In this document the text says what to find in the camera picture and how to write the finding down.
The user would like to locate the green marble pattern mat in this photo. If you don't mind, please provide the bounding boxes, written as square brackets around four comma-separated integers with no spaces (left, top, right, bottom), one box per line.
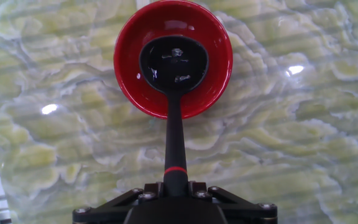
[0,0,358,224]

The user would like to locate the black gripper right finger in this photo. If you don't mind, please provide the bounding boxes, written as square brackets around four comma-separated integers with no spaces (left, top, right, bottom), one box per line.
[188,182,278,224]

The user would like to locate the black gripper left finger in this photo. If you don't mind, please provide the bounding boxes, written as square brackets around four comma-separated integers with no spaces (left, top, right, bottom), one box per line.
[72,182,164,224]

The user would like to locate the red bowl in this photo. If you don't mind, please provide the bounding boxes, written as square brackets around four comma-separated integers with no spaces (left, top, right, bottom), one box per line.
[113,0,234,120]

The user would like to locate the black ladle with red ring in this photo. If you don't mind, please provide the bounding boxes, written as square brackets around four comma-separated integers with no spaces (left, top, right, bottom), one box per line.
[139,34,210,197]

